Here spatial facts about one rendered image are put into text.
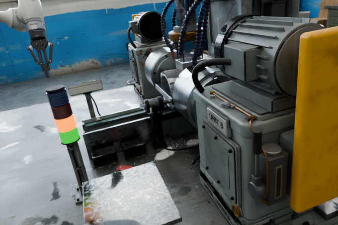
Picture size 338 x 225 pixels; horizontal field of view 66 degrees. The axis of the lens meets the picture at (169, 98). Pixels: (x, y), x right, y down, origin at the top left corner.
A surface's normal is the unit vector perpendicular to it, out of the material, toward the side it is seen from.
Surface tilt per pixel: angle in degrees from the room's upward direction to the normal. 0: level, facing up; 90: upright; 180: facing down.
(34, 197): 0
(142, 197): 0
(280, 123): 90
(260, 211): 90
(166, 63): 90
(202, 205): 0
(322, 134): 90
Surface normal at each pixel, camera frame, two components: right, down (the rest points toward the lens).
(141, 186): -0.12, -0.92
